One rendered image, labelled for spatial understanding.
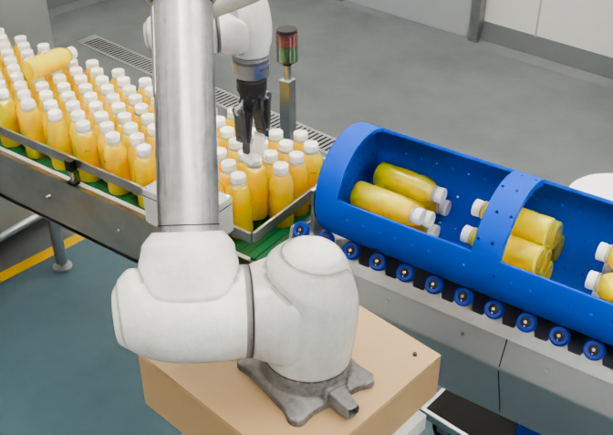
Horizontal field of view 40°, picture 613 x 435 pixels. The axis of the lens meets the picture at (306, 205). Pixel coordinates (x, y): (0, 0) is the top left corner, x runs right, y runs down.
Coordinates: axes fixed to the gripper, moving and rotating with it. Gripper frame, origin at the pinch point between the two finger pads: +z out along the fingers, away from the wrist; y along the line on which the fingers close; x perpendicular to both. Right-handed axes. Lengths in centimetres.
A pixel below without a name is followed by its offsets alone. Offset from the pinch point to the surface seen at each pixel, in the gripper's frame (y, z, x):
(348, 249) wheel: -4.5, 15.4, -32.0
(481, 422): 37, 97, -58
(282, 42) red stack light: 39.5, -10.9, 19.9
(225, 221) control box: -20.4, 8.0, -7.0
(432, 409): 33, 97, -43
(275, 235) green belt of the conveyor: -2.4, 22.3, -8.2
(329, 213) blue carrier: -7.8, 4.6, -28.3
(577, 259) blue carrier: 17, 11, -80
